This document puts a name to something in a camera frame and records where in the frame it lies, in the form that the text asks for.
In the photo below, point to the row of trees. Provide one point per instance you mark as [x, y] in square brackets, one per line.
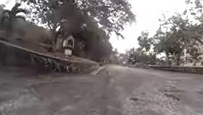
[170, 40]

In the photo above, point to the small white shrine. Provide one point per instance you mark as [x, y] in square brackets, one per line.
[68, 44]

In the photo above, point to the dark stone retaining wall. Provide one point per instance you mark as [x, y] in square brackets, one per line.
[29, 58]

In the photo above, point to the low stone wall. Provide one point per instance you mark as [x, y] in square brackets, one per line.
[182, 68]

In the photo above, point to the large dark tree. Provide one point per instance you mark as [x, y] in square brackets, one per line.
[78, 15]

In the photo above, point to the grey asphalt road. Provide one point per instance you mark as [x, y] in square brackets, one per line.
[121, 94]

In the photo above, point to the grassy slope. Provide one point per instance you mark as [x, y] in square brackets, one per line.
[20, 34]

